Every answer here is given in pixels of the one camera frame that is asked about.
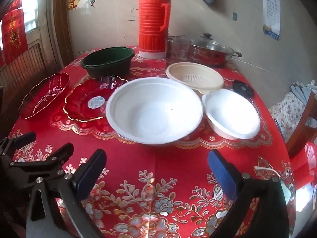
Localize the clear drinking glass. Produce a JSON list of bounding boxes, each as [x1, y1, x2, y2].
[[165, 36, 193, 61]]

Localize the large white foam bowl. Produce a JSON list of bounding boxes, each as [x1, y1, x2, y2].
[[106, 77, 204, 145]]

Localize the row of red paper banners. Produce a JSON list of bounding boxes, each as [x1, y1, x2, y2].
[[1, 0, 29, 64]]

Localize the red floral tablecloth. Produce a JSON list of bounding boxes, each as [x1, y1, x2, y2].
[[7, 46, 298, 238]]

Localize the stainless steel pot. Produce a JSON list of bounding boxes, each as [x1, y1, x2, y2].
[[189, 43, 242, 68]]

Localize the grey gloves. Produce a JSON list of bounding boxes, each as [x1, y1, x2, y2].
[[289, 79, 317, 101]]

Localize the brown metal door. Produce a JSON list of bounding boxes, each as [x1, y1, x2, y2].
[[0, 0, 61, 95]]

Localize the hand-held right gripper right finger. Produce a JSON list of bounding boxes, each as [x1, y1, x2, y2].
[[208, 149, 289, 238]]

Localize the dark green plastic basin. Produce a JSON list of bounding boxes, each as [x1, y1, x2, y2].
[[80, 47, 135, 79]]

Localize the red plastic thermos flask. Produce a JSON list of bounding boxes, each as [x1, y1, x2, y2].
[[138, 0, 171, 59]]

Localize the beige plastic bowl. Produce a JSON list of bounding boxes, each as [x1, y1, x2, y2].
[[166, 62, 224, 97]]

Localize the small white foam bowl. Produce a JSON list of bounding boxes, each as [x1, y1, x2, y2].
[[201, 89, 260, 140]]

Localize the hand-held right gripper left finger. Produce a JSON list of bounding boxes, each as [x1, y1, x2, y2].
[[26, 149, 107, 238]]

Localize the wooden chair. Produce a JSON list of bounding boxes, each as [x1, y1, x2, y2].
[[285, 92, 317, 159]]

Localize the brown wooden door frame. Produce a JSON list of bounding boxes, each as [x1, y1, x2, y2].
[[40, 0, 75, 76]]

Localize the round red glass plate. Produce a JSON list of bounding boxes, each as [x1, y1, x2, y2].
[[65, 78, 119, 122]]

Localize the white cable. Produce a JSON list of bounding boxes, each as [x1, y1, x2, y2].
[[255, 166, 282, 179]]

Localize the wall calendar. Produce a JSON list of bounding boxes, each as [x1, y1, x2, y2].
[[261, 0, 282, 40]]

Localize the oval red glass plate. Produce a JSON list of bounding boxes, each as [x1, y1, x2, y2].
[[19, 73, 70, 119]]

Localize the black round lid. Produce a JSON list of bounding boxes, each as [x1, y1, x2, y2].
[[231, 79, 254, 99]]

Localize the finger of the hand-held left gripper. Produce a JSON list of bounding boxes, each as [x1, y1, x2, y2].
[[0, 131, 37, 155], [10, 142, 75, 172]]

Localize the clear scalloped glass dish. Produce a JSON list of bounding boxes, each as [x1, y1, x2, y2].
[[99, 75, 128, 90]]

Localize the red plastic stool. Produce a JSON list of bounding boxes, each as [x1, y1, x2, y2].
[[289, 141, 317, 190]]

